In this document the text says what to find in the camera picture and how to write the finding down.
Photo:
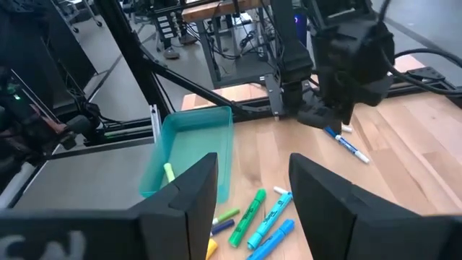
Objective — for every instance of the teal translucent plastic bin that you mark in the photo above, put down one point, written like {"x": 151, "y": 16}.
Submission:
{"x": 195, "y": 137}

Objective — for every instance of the black rig crossbar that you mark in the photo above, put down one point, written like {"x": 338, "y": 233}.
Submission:
{"x": 119, "y": 135}

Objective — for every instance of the teal Sharpie highlighter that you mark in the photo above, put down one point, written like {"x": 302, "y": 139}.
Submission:
{"x": 269, "y": 222}

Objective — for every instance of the wooden neighbouring table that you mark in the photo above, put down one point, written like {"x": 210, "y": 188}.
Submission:
{"x": 216, "y": 9}

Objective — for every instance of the silver aluminium bracket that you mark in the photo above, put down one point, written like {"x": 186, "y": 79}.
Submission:
{"x": 156, "y": 122}

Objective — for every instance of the black aluminium table frame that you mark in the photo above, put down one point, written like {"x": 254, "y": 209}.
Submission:
{"x": 126, "y": 43}

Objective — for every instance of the blue highlighter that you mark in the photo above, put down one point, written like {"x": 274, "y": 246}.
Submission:
{"x": 272, "y": 240}

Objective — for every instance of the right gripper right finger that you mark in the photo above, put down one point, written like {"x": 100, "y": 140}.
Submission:
{"x": 343, "y": 224}

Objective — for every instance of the light green highlighter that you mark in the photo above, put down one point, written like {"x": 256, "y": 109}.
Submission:
{"x": 169, "y": 172}

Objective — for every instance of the navy thin dry-erase marker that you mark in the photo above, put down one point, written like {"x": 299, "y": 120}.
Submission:
{"x": 223, "y": 226}

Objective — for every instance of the person's shoe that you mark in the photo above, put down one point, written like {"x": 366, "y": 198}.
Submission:
{"x": 171, "y": 53}
{"x": 187, "y": 39}

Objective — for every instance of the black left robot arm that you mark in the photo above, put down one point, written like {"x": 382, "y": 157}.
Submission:
{"x": 292, "y": 54}

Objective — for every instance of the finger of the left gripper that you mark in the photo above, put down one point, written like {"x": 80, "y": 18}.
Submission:
{"x": 347, "y": 113}
{"x": 317, "y": 117}

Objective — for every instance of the green Sharpie highlighter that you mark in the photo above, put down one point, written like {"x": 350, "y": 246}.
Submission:
{"x": 247, "y": 218}

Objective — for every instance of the green thin dry-erase marker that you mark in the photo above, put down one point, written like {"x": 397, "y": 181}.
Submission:
{"x": 227, "y": 215}

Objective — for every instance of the office chair base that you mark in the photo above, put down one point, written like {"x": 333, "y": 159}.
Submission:
{"x": 83, "y": 14}

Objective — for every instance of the grey desk frame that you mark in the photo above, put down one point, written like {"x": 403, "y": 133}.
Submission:
{"x": 207, "y": 47}

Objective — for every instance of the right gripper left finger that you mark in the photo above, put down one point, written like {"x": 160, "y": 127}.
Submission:
{"x": 184, "y": 216}

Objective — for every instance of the yellow Sharpie highlighter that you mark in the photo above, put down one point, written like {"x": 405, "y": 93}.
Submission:
{"x": 211, "y": 249}

